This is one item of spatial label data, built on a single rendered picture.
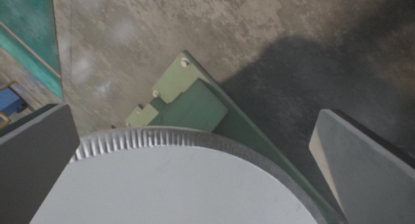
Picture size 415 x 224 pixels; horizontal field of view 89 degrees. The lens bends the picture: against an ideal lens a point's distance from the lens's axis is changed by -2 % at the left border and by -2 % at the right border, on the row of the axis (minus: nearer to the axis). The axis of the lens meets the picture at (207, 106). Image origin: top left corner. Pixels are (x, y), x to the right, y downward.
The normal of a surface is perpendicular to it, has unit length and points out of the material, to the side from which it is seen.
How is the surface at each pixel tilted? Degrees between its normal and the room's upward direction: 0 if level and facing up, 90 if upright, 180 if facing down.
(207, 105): 90
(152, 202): 90
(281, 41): 0
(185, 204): 90
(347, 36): 0
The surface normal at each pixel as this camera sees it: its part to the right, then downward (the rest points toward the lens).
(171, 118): 0.51, -0.30
